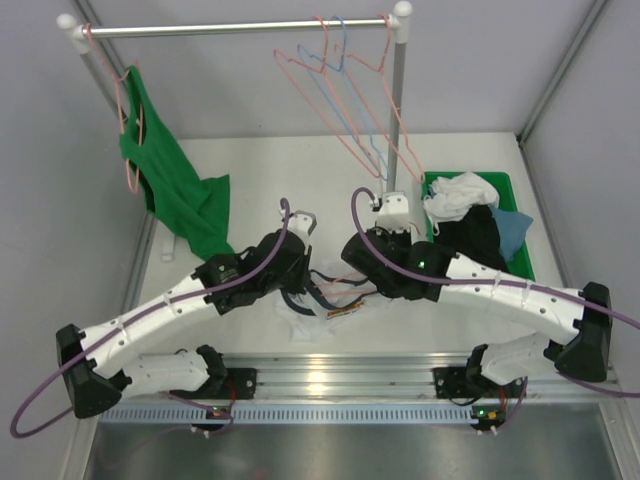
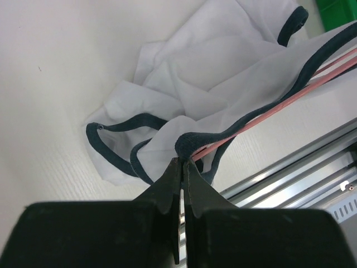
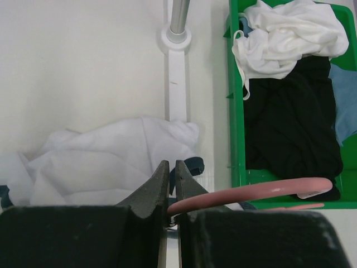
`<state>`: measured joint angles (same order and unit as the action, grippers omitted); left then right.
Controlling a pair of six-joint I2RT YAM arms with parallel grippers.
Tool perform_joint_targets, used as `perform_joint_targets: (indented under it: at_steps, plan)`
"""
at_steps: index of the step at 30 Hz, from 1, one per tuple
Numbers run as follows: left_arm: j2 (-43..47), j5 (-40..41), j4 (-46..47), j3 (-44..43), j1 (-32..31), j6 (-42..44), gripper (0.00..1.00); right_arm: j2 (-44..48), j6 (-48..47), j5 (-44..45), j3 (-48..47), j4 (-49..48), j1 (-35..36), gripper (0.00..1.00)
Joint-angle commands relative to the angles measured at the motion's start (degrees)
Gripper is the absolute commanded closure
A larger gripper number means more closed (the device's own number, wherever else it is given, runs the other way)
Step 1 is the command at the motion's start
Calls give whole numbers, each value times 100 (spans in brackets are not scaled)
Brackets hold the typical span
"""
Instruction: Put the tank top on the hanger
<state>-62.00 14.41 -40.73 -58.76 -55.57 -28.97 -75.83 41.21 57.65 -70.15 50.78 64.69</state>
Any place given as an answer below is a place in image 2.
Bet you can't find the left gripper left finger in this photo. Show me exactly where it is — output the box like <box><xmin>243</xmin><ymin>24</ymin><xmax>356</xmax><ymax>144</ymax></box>
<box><xmin>5</xmin><ymin>158</ymin><xmax>181</xmax><ymax>267</ymax></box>

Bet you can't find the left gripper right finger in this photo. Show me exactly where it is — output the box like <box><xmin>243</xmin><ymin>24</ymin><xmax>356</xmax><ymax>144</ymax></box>
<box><xmin>182</xmin><ymin>162</ymin><xmax>354</xmax><ymax>267</ymax></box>

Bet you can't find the white navy-trimmed tank top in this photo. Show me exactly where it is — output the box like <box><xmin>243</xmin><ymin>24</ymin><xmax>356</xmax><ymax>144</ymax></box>
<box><xmin>84</xmin><ymin>1</ymin><xmax>356</xmax><ymax>185</ymax></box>

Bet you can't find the pink wire hanger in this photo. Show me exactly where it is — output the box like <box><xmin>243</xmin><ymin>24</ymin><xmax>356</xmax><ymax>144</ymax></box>
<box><xmin>191</xmin><ymin>48</ymin><xmax>356</xmax><ymax>161</ymax></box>

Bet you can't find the green plastic bin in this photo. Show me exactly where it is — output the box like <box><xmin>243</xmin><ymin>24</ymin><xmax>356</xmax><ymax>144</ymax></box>
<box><xmin>315</xmin><ymin>0</ymin><xmax>357</xmax><ymax>32</ymax></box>

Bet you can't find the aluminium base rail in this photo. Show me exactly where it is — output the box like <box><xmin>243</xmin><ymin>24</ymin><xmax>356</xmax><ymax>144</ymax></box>
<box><xmin>178</xmin><ymin>118</ymin><xmax>357</xmax><ymax>268</ymax></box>

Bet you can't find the perforated cable duct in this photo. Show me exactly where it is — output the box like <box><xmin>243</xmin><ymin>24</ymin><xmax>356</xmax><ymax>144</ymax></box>
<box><xmin>327</xmin><ymin>195</ymin><xmax>357</xmax><ymax>223</ymax></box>

